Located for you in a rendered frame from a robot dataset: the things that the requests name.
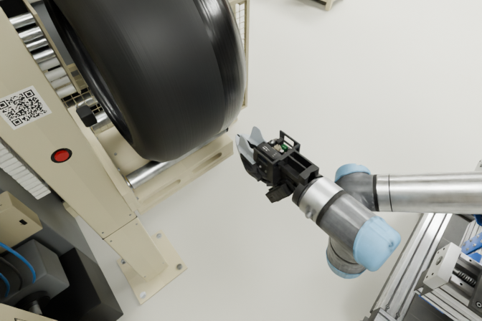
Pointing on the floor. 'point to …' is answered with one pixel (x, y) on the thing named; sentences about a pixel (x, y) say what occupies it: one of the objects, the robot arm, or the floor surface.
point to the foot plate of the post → (143, 294)
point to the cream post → (131, 221)
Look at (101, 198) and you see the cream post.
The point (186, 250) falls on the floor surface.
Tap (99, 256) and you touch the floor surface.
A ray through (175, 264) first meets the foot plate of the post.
